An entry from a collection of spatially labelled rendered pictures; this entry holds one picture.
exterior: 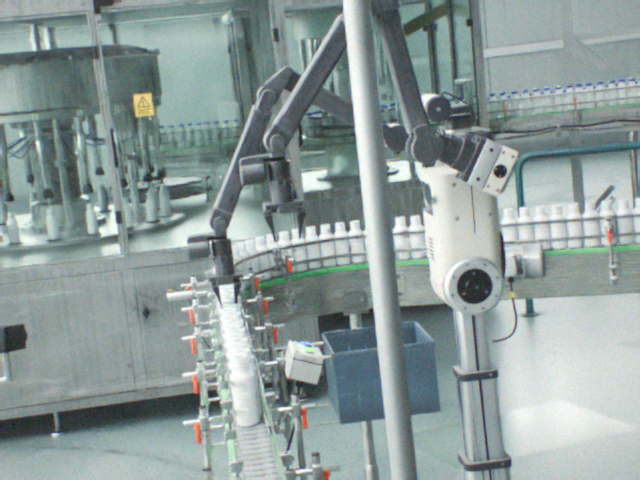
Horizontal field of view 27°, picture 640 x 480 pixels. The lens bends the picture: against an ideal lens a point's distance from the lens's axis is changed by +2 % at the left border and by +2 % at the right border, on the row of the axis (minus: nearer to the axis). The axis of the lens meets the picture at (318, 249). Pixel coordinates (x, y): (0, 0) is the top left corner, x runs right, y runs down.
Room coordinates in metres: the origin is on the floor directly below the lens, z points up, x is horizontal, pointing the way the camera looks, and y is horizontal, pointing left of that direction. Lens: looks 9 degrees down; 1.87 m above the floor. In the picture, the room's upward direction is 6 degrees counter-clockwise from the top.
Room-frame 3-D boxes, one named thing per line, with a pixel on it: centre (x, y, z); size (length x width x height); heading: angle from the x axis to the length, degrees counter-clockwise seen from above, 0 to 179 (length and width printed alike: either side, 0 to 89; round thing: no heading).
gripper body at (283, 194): (3.36, 0.08, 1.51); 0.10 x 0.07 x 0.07; 95
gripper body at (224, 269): (3.80, 0.27, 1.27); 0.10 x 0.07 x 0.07; 95
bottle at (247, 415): (3.09, 0.21, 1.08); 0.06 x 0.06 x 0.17
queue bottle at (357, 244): (5.23, -0.16, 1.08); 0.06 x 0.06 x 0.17
